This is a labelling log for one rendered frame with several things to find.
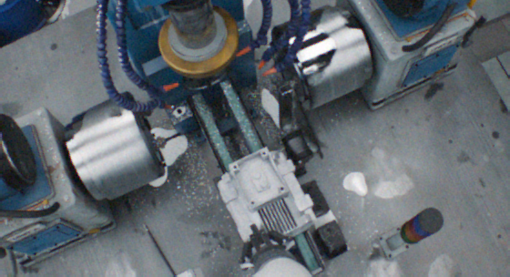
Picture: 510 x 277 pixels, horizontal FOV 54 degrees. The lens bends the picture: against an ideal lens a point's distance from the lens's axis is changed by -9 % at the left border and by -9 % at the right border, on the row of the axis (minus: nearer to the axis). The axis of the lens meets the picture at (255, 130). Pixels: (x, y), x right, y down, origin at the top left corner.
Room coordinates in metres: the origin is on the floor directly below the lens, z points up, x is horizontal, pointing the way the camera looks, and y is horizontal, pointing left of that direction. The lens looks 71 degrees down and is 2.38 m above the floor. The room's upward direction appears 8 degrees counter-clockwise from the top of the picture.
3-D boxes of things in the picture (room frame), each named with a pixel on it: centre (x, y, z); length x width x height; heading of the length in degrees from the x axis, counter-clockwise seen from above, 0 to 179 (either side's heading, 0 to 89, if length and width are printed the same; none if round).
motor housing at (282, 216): (0.27, -0.01, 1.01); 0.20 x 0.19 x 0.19; 18
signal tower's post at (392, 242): (0.13, -0.36, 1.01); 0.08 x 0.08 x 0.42; 17
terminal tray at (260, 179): (0.30, 0.01, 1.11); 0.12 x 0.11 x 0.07; 18
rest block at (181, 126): (0.59, 0.21, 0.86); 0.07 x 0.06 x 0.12; 107
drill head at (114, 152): (0.45, 0.42, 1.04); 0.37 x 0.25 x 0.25; 107
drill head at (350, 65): (0.66, -0.23, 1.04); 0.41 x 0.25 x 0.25; 107
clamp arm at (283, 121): (0.47, -0.08, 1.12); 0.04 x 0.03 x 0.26; 17
